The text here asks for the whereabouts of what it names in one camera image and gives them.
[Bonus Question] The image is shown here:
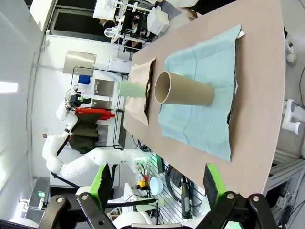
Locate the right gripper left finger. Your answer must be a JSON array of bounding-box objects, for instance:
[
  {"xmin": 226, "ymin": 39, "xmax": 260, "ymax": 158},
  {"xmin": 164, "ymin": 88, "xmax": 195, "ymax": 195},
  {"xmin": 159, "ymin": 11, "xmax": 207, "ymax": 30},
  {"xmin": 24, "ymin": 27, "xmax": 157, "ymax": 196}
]
[{"xmin": 40, "ymin": 163, "xmax": 117, "ymax": 229}]

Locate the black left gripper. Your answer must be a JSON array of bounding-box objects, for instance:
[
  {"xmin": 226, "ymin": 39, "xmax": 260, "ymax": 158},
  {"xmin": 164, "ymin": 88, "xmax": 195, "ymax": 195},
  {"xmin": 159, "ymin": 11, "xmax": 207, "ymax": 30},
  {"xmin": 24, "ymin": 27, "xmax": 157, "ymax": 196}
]
[{"xmin": 68, "ymin": 94, "xmax": 92, "ymax": 107}]

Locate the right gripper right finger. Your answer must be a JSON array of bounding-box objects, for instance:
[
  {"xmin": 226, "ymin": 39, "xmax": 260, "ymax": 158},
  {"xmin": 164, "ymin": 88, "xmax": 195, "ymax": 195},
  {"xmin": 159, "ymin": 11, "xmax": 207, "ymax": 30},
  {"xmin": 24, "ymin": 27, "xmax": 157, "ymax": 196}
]
[{"xmin": 197, "ymin": 163, "xmax": 279, "ymax": 229}]

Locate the pale green cup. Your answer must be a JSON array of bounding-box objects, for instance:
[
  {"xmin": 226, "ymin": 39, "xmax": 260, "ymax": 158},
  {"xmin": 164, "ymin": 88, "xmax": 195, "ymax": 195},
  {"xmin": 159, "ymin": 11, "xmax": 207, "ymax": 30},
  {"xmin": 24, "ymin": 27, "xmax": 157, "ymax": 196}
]
[{"xmin": 116, "ymin": 80, "xmax": 148, "ymax": 99}]

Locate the teal cloth mat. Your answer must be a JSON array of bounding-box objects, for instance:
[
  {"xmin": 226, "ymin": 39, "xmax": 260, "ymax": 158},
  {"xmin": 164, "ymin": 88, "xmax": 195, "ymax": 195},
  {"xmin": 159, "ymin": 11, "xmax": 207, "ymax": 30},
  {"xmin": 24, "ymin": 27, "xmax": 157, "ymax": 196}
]
[{"xmin": 157, "ymin": 23, "xmax": 245, "ymax": 163}]

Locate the brown cup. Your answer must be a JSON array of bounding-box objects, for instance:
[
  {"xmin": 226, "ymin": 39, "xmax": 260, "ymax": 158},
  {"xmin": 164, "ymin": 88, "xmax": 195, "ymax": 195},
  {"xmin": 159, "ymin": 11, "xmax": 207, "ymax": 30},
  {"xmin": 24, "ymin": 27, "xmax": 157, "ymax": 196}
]
[{"xmin": 154, "ymin": 71, "xmax": 215, "ymax": 107}]

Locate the person's left hand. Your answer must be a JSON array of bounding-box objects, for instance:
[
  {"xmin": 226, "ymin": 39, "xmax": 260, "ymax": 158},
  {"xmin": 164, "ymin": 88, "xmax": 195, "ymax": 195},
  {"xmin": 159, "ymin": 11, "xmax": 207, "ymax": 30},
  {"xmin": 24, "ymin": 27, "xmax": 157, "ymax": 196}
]
[{"xmin": 182, "ymin": 7, "xmax": 199, "ymax": 21}]

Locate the blue box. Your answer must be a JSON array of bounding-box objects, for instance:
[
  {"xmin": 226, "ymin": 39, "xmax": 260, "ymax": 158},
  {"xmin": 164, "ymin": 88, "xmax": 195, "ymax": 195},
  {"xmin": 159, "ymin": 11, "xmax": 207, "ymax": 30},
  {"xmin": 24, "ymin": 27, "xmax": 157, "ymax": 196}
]
[{"xmin": 78, "ymin": 75, "xmax": 92, "ymax": 86}]

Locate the grey black handheld tool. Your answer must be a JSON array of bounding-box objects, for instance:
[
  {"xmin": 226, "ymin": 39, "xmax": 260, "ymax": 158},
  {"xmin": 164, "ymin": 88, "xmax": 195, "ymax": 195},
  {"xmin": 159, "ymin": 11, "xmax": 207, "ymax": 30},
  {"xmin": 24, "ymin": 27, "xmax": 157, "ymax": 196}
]
[{"xmin": 180, "ymin": 176, "xmax": 193, "ymax": 219}]

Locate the dark green jacket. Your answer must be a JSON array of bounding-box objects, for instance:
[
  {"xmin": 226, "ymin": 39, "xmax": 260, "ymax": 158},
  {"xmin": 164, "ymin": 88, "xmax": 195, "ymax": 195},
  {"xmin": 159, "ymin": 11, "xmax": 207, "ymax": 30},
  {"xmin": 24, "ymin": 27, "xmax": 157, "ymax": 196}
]
[{"xmin": 69, "ymin": 114, "xmax": 101, "ymax": 155}]

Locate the pale green cylinder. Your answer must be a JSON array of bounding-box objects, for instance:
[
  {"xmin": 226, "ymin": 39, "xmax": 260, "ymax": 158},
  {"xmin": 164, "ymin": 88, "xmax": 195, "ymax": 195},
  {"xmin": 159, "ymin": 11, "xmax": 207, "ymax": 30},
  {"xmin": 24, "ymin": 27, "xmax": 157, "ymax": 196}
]
[{"xmin": 135, "ymin": 197, "xmax": 165, "ymax": 212}]

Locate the pale blue bowl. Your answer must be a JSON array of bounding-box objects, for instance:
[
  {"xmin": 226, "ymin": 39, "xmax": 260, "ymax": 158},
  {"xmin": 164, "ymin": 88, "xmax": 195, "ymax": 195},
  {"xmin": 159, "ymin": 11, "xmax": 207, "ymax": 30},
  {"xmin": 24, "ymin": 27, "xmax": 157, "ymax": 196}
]
[{"xmin": 149, "ymin": 177, "xmax": 164, "ymax": 195}]

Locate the grey box green label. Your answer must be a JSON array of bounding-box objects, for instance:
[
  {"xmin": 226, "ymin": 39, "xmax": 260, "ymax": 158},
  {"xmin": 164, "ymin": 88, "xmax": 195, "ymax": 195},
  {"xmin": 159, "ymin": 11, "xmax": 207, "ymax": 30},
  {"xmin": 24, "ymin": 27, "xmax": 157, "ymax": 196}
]
[{"xmin": 28, "ymin": 177, "xmax": 51, "ymax": 210}]

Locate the white magnifier lamp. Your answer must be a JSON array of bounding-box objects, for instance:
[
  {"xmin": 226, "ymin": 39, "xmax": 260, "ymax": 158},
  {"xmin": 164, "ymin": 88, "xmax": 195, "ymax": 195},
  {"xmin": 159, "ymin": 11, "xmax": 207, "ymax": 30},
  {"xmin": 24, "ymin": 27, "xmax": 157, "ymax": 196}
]
[{"xmin": 104, "ymin": 26, "xmax": 120, "ymax": 39}]

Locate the white storage box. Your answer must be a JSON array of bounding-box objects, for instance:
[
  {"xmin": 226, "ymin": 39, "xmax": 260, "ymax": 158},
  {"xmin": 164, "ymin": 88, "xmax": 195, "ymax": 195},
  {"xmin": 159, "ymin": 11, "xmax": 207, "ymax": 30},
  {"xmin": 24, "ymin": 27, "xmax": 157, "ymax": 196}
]
[{"xmin": 147, "ymin": 7, "xmax": 170, "ymax": 35}]

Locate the white sneaker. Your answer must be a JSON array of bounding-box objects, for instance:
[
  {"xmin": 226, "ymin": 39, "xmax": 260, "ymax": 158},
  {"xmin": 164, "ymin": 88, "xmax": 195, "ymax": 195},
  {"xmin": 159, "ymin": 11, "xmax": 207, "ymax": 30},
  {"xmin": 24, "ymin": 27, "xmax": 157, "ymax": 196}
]
[{"xmin": 284, "ymin": 38, "xmax": 297, "ymax": 64}]

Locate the large steel wall panel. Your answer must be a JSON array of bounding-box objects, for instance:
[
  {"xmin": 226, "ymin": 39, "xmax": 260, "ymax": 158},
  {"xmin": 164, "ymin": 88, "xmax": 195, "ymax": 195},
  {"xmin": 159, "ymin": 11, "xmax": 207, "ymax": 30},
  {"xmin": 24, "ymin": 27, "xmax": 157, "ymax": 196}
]
[{"xmin": 63, "ymin": 50, "xmax": 97, "ymax": 74}]

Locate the black cable coil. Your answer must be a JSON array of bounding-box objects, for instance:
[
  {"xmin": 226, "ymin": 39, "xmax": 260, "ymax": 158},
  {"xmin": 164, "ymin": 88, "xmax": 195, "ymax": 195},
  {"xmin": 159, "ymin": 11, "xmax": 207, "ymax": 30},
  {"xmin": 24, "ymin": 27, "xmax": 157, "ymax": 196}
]
[{"xmin": 165, "ymin": 164, "xmax": 205, "ymax": 208}]

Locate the grey slatted base plate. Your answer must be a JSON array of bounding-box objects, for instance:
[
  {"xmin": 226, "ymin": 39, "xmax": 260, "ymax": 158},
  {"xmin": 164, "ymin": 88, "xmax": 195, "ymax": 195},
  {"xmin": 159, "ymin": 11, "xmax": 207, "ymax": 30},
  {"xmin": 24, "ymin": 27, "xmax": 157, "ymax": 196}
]
[{"xmin": 152, "ymin": 156, "xmax": 208, "ymax": 221}]

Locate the black wire rack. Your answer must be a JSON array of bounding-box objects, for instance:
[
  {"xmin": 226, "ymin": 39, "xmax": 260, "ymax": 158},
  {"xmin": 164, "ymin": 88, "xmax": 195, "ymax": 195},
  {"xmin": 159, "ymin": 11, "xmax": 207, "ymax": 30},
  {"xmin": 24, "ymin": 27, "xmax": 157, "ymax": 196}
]
[{"xmin": 71, "ymin": 66, "xmax": 131, "ymax": 150}]

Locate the aluminium frame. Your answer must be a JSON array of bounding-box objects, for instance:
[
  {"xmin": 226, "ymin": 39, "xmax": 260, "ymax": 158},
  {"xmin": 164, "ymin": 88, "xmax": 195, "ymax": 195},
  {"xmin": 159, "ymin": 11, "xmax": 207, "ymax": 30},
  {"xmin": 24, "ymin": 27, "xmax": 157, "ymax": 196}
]
[{"xmin": 262, "ymin": 143, "xmax": 305, "ymax": 229}]

